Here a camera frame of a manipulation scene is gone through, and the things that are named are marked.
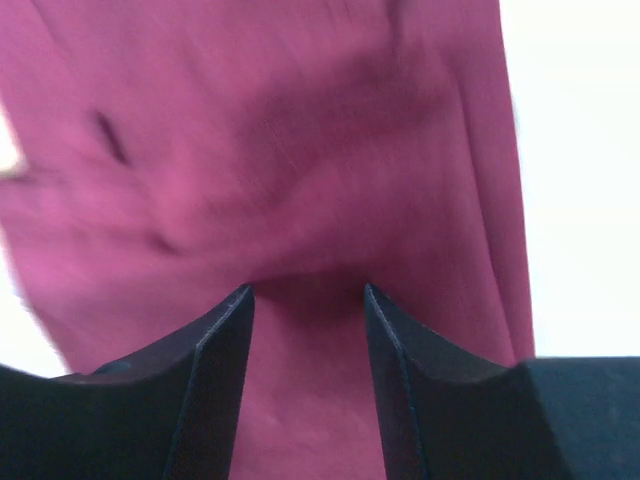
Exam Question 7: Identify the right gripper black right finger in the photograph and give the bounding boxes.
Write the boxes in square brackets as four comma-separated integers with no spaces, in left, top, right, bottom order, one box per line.
[364,285,639,479]

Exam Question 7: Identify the maroon t shirt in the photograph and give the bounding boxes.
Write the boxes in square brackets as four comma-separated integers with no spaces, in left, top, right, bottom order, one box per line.
[1,1,534,479]

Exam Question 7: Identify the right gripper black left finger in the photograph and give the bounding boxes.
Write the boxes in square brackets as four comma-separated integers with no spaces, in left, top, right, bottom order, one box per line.
[1,285,254,480]

